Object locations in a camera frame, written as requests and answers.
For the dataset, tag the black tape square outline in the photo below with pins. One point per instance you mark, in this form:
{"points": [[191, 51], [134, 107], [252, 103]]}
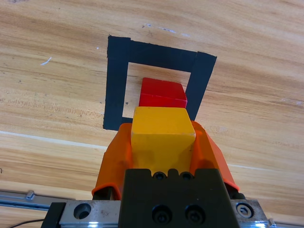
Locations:
{"points": [[116, 83]]}

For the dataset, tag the yellow cube block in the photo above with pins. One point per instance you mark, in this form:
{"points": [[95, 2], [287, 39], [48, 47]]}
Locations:
{"points": [[161, 133]]}

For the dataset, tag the aluminium profile rail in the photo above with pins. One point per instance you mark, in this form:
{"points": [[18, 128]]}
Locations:
{"points": [[14, 199]]}

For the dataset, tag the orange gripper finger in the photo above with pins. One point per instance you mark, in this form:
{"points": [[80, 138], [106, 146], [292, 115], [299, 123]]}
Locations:
{"points": [[116, 161], [206, 156]]}

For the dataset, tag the red cube block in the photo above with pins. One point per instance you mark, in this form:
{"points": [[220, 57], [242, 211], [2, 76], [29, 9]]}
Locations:
{"points": [[161, 95]]}

